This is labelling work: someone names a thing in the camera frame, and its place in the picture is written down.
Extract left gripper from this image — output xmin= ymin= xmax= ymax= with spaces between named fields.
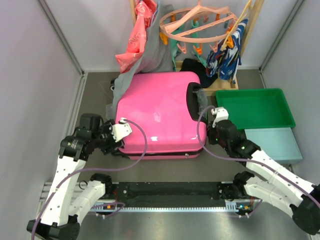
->
xmin=91 ymin=118 xmax=124 ymax=154

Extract pink hard-shell suitcase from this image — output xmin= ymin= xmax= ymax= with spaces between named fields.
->
xmin=116 ymin=71 xmax=207 ymax=160

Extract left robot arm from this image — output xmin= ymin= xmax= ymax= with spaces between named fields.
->
xmin=26 ymin=113 xmax=133 ymax=240

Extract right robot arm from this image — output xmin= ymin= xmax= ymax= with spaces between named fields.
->
xmin=207 ymin=119 xmax=320 ymax=236

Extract green plastic tray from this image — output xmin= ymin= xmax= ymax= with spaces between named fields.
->
xmin=215 ymin=88 xmax=296 ymax=130

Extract light blue plastic tray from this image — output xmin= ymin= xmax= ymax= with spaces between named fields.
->
xmin=244 ymin=127 xmax=303 ymax=164

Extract blue white patterned garment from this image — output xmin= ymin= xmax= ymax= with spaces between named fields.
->
xmin=205 ymin=18 xmax=248 ymax=83

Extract dark navy folded garment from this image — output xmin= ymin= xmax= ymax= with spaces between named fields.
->
xmin=180 ymin=58 xmax=218 ymax=89

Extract grey hanging garment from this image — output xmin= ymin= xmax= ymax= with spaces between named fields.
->
xmin=105 ymin=3 xmax=174 ymax=119

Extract teal round clothes hanger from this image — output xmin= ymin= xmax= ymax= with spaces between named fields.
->
xmin=170 ymin=18 xmax=207 ymax=72

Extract pink round clothes hanger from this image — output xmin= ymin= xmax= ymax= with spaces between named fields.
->
xmin=159 ymin=0 xmax=240 ymax=53

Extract wooden clothes rack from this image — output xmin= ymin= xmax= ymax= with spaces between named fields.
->
xmin=129 ymin=0 xmax=264 ymax=94

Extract coral patterned jacket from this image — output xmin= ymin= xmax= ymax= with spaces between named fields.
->
xmin=115 ymin=0 xmax=157 ymax=74

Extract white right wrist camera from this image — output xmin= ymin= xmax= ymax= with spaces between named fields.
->
xmin=210 ymin=107 xmax=229 ymax=127

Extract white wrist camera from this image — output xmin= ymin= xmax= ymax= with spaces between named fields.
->
xmin=111 ymin=117 xmax=133 ymax=143
xmin=210 ymin=107 xmax=229 ymax=127

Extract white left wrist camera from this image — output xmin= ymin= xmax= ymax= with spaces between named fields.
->
xmin=111 ymin=117 xmax=133 ymax=143

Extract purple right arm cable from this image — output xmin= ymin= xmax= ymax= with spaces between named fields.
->
xmin=196 ymin=105 xmax=320 ymax=218

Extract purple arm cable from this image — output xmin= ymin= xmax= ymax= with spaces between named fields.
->
xmin=196 ymin=105 xmax=320 ymax=218
xmin=30 ymin=119 xmax=148 ymax=240

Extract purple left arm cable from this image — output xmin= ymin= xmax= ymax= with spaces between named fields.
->
xmin=30 ymin=119 xmax=148 ymax=240

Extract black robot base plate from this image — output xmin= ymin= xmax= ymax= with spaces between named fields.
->
xmin=99 ymin=181 xmax=258 ymax=208

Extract aluminium rail frame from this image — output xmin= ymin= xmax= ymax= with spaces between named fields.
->
xmin=29 ymin=181 xmax=320 ymax=240

